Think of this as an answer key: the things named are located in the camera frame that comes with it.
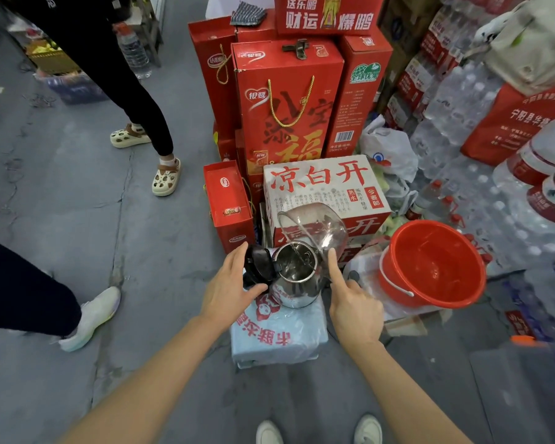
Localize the steel kettle with black lid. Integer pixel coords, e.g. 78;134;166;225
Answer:
243;241;330;310

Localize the person's left shoe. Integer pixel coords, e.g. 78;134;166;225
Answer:
255;420;284;444

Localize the cream perforated sandal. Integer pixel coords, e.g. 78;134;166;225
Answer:
109;123;152;149
151;157;182;197

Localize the clear water bottle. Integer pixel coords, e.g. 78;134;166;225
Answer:
115;22;153;80

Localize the person's right hand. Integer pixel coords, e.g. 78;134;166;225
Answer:
327;248;385;350

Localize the yellow plastic basket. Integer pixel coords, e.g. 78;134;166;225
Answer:
25;38;82;75

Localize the narrow red gift box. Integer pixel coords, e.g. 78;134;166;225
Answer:
188;16;242;140

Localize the red plastic bucket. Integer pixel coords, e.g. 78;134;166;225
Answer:
378;220;487;310

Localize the stack of bottled water packs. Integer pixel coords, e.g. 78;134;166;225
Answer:
383;0;555;342

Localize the clear glass jug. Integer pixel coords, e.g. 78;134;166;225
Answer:
277;203;349;265

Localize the white sneaker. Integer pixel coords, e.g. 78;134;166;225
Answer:
58;286;122;353

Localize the person's left forearm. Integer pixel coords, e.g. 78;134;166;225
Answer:
58;314;225;444

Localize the person's right forearm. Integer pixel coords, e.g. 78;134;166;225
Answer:
349;339;473;444

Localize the beige cloth bag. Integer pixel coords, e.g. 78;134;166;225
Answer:
482;0;555;97

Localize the flat cardboard piece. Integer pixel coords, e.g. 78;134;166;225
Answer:
383;308;454;338

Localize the large bottle with orange cap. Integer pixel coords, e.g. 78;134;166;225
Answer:
468;335;555;444

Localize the large red gift box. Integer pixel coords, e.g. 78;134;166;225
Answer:
231;39;345;177

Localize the red cap drink bottle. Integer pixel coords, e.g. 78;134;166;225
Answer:
405;179;445;221
437;195;459;223

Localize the white carton with red print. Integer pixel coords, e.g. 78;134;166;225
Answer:
263;154;393;248

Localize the blue wrapped bottle pack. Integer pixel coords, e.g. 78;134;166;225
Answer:
34;70;108;106

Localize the large red label water bottle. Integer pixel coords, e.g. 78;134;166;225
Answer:
492;114;555;189
526;170;555;228

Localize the red shopping bag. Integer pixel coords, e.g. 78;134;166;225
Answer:
460;80;555;168

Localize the red box with yellow print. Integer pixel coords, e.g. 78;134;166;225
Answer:
273;0;386;37

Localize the person's right shoe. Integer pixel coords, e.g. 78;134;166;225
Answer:
353;414;384;444

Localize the small red gift box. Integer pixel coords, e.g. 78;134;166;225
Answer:
203;160;257;255

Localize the light blue wrapped packet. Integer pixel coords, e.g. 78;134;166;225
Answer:
230;292;329;370

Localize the brown plastic carry handle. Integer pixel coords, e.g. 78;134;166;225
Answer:
282;39;311;61

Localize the person's left hand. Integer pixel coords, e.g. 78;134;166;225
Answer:
200;241;269;331

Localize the red box with green logo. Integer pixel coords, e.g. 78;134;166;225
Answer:
323;34;394;158

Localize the person's shoe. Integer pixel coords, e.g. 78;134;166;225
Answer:
255;420;284;444
353;414;384;444

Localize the white plastic bag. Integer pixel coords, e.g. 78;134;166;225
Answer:
359;115;420;183

